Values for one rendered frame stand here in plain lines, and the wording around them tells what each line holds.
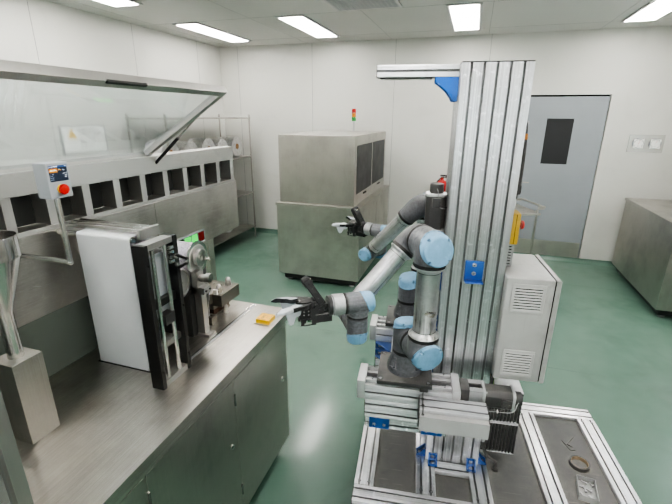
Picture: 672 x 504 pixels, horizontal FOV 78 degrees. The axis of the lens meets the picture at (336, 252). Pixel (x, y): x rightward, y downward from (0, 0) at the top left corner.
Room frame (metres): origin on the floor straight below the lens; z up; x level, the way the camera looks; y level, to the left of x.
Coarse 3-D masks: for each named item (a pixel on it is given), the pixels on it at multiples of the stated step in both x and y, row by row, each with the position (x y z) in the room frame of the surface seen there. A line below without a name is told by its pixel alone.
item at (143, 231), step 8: (72, 224) 1.47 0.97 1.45; (80, 224) 1.46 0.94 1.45; (88, 224) 1.49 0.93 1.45; (96, 224) 1.48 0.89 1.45; (104, 224) 1.47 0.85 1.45; (112, 224) 1.46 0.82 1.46; (120, 224) 1.49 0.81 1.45; (128, 224) 1.48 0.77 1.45; (136, 224) 1.47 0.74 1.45; (144, 224) 1.47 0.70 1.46; (104, 232) 1.42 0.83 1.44; (112, 232) 1.42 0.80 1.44; (120, 232) 1.42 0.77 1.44; (128, 232) 1.39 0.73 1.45; (136, 232) 1.37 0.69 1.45; (144, 232) 1.39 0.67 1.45; (152, 232) 1.43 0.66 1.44
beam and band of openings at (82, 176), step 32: (128, 160) 1.83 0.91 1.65; (160, 160) 2.02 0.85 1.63; (192, 160) 2.25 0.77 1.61; (224, 160) 2.55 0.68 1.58; (0, 192) 1.31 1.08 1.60; (32, 192) 1.41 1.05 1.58; (96, 192) 1.74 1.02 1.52; (128, 192) 1.90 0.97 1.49; (160, 192) 2.04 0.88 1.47; (0, 224) 1.31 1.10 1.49; (32, 224) 1.45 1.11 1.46
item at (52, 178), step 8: (40, 168) 1.15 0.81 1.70; (48, 168) 1.15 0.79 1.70; (56, 168) 1.17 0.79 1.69; (64, 168) 1.19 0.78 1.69; (40, 176) 1.15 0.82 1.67; (48, 176) 1.14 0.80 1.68; (56, 176) 1.17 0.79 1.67; (64, 176) 1.19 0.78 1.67; (40, 184) 1.15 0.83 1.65; (48, 184) 1.14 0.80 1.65; (56, 184) 1.16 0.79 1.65; (64, 184) 1.17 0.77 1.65; (40, 192) 1.15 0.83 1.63; (48, 192) 1.14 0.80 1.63; (56, 192) 1.16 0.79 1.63; (64, 192) 1.16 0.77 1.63; (72, 192) 1.20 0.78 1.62
